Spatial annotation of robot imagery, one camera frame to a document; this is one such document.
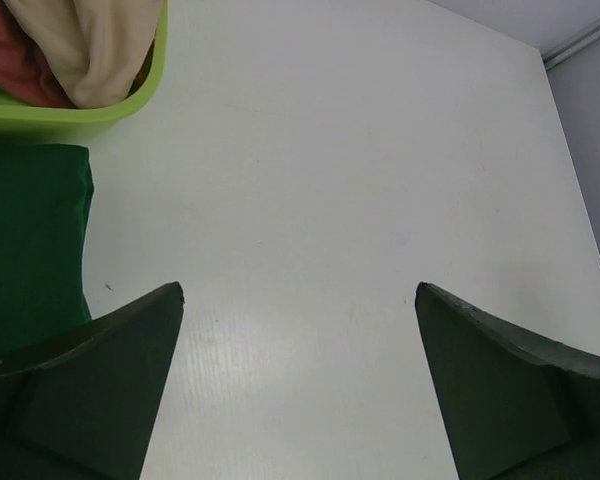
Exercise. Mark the lime green plastic basket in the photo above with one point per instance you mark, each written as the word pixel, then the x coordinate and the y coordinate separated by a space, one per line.
pixel 24 122

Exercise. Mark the right aluminium frame post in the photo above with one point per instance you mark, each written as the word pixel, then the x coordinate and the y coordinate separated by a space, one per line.
pixel 572 46

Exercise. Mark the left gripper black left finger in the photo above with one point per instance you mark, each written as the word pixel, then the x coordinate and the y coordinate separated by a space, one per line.
pixel 83 404

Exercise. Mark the folded dark green t-shirt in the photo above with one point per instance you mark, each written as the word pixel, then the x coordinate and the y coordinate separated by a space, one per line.
pixel 45 199

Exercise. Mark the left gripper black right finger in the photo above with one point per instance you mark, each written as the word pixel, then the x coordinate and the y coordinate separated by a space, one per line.
pixel 515 404

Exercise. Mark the beige t-shirt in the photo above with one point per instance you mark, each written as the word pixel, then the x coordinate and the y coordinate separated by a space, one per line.
pixel 95 49

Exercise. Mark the pink red t-shirt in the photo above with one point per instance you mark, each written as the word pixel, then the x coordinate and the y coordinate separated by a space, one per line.
pixel 24 70

